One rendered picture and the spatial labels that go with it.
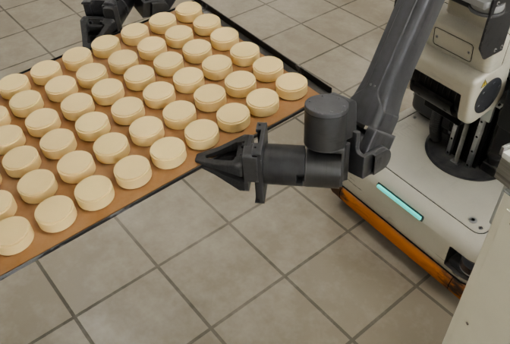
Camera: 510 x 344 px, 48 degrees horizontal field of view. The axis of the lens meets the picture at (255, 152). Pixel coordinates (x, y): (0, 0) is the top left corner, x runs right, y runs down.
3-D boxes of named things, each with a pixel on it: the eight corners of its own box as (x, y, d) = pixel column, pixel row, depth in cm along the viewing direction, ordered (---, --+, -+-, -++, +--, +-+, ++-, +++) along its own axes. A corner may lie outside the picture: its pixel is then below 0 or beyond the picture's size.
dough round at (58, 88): (84, 86, 94) (80, 77, 93) (67, 105, 91) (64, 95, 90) (59, 82, 96) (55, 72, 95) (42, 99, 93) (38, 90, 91)
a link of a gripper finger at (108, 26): (65, 38, 101) (84, 11, 108) (75, 71, 106) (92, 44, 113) (101, 39, 100) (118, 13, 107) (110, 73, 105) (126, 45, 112)
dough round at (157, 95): (152, 88, 93) (150, 78, 92) (181, 92, 92) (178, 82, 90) (140, 107, 90) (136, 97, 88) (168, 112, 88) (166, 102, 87)
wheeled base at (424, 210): (442, 123, 240) (455, 74, 223) (584, 212, 202) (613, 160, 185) (323, 192, 210) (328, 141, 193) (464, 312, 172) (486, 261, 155)
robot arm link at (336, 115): (390, 165, 81) (344, 143, 87) (399, 93, 75) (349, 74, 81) (335, 200, 74) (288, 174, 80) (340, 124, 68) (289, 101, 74)
